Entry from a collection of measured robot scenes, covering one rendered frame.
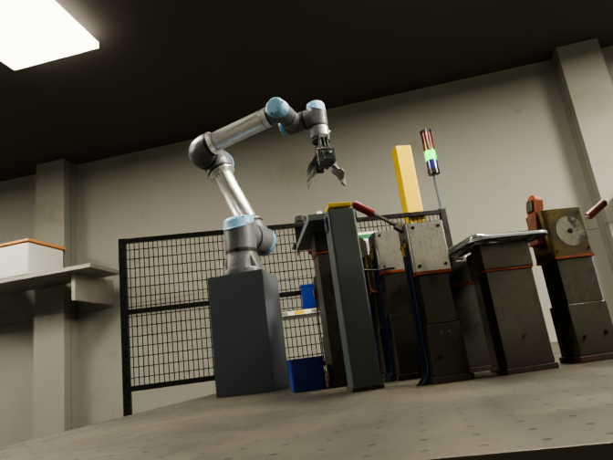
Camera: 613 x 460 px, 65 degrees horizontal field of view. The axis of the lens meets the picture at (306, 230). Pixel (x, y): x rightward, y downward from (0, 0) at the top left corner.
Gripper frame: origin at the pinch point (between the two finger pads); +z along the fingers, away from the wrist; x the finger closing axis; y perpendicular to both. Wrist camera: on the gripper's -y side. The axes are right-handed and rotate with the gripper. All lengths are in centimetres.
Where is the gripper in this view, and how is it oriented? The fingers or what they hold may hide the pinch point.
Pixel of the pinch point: (327, 188)
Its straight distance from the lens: 187.6
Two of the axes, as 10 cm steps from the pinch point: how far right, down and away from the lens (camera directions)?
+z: 1.3, 9.6, -2.5
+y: 1.6, -2.7, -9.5
